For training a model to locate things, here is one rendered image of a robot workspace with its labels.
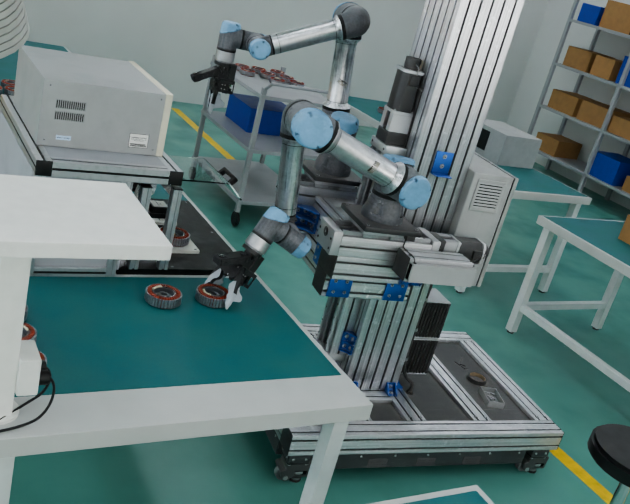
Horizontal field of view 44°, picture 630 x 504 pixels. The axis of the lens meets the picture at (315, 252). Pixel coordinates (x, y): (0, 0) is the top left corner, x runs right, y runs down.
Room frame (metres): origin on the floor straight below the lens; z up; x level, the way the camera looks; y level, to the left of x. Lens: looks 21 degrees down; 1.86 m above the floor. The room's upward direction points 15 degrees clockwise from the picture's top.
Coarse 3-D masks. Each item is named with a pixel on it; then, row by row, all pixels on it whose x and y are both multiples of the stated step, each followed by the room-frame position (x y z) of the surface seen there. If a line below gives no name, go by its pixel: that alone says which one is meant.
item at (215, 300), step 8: (200, 288) 2.23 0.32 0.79; (208, 288) 2.27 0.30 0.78; (216, 288) 2.28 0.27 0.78; (224, 288) 2.28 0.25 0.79; (200, 296) 2.20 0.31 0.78; (208, 296) 2.20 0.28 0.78; (216, 296) 2.22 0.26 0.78; (224, 296) 2.23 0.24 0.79; (208, 304) 2.19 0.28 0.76; (216, 304) 2.20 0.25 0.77; (224, 304) 2.21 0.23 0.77
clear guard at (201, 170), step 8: (176, 160) 2.59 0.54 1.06; (184, 160) 2.61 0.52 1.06; (192, 160) 2.63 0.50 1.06; (200, 160) 2.66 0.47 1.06; (184, 168) 2.52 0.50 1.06; (192, 168) 2.54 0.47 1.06; (200, 168) 2.57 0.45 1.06; (208, 168) 2.59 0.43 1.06; (184, 176) 2.44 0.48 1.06; (192, 176) 2.46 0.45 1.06; (200, 176) 2.48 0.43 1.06; (208, 176) 2.50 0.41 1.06; (216, 176) 2.53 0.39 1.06; (224, 184) 2.64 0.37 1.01; (232, 192) 2.58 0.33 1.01
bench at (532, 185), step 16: (352, 96) 6.74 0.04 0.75; (352, 112) 6.22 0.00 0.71; (368, 112) 6.19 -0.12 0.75; (528, 176) 5.41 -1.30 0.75; (544, 176) 5.56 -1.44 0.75; (528, 192) 4.94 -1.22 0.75; (544, 192) 5.05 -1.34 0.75; (560, 192) 5.18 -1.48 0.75; (576, 192) 5.31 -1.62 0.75; (576, 208) 5.26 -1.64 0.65; (560, 240) 5.27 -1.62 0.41; (560, 256) 5.28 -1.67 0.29; (544, 272) 5.23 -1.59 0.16; (464, 288) 4.84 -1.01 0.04; (544, 288) 5.26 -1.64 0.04
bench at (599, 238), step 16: (544, 224) 4.39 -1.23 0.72; (560, 224) 4.35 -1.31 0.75; (576, 224) 4.45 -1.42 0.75; (592, 224) 4.55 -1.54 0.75; (608, 224) 4.65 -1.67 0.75; (544, 240) 4.39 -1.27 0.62; (576, 240) 4.18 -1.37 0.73; (592, 240) 4.19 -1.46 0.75; (608, 240) 4.28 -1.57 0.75; (544, 256) 4.41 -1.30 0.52; (608, 256) 3.99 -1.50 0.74; (624, 256) 4.05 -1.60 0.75; (528, 272) 4.42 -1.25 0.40; (624, 272) 3.89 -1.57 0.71; (528, 288) 4.39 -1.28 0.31; (608, 288) 4.85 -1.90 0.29; (528, 304) 4.43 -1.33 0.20; (544, 304) 4.51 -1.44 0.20; (560, 304) 4.59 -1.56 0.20; (576, 304) 4.67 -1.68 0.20; (592, 304) 4.75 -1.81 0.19; (608, 304) 4.83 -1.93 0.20; (512, 320) 4.40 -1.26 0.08; (544, 320) 4.25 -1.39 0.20; (560, 336) 4.11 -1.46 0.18; (576, 352) 4.00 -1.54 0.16; (608, 368) 3.82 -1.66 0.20; (624, 384) 3.71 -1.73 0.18
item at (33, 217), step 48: (0, 192) 1.57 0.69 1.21; (48, 192) 1.64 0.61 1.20; (96, 192) 1.72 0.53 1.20; (0, 240) 1.34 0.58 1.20; (48, 240) 1.39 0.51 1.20; (96, 240) 1.45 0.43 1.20; (144, 240) 1.52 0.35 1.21; (0, 288) 1.40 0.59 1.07; (0, 336) 1.40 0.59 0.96; (0, 384) 1.41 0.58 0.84; (48, 384) 1.52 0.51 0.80; (0, 432) 1.37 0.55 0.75
